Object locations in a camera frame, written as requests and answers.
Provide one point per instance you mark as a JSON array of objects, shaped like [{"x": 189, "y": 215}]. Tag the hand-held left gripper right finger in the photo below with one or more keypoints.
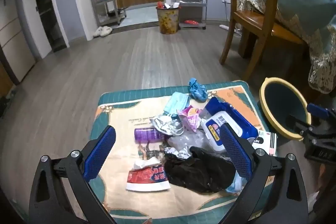
[{"x": 237, "y": 153}]

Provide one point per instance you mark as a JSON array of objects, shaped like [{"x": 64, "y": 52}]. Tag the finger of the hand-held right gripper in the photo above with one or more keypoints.
[
  {"x": 317, "y": 110},
  {"x": 298, "y": 124}
]

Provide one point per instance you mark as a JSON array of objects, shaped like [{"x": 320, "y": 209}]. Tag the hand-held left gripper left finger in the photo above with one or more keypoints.
[{"x": 101, "y": 153}]

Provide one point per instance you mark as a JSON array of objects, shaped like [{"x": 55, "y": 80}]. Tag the teal bin with yellow rim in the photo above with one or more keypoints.
[{"x": 283, "y": 103}]

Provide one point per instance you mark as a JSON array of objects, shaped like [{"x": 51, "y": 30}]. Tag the white medicine box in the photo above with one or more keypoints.
[{"x": 265, "y": 141}]

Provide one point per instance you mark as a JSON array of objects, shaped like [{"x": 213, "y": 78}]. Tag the black plastic bag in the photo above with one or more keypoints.
[{"x": 194, "y": 171}]

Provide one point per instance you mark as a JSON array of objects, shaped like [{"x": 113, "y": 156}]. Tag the clear plastic bag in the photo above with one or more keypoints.
[{"x": 186, "y": 141}]

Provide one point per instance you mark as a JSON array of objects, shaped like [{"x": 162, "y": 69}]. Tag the silver blister pack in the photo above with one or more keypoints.
[{"x": 179, "y": 152}]

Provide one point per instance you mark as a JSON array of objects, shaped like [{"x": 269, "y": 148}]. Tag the pink wrapper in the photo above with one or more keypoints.
[{"x": 190, "y": 116}]

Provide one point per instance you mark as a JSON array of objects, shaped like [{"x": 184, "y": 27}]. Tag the grey white face mask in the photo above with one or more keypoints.
[{"x": 162, "y": 124}]

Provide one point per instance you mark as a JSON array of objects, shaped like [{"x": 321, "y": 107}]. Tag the person's right forearm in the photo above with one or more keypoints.
[{"x": 324, "y": 179}]

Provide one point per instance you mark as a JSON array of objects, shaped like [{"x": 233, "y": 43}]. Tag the blue face mask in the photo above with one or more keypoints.
[
  {"x": 176, "y": 103},
  {"x": 235, "y": 184}
]

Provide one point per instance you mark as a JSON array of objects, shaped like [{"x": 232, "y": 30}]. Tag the blue wet wipes pack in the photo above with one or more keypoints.
[{"x": 218, "y": 119}]

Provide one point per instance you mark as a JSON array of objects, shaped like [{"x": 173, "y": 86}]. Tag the teal and orange printed mat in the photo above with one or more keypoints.
[{"x": 123, "y": 108}]

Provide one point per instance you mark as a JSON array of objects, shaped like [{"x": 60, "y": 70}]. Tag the red white tissue packet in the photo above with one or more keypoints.
[{"x": 147, "y": 176}]

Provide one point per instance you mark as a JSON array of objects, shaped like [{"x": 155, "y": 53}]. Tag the crumpled blue glove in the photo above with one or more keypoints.
[{"x": 197, "y": 90}]

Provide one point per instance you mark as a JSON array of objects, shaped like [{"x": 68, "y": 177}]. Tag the wooden chair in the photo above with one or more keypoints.
[{"x": 252, "y": 21}]

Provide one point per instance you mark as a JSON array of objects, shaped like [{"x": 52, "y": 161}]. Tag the white fluffy slipper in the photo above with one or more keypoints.
[
  {"x": 97, "y": 32},
  {"x": 107, "y": 30}
]

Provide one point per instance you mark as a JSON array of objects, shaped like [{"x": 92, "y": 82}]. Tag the white power strip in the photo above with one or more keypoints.
[{"x": 225, "y": 27}]

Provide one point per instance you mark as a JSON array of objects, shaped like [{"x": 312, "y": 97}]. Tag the red plastic item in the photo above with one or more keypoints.
[{"x": 191, "y": 22}]

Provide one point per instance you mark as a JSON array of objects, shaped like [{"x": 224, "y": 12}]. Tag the white refrigerator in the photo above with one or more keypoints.
[{"x": 13, "y": 43}]

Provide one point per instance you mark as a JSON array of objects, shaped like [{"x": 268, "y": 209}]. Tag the floral waste bin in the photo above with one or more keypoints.
[{"x": 168, "y": 20}]

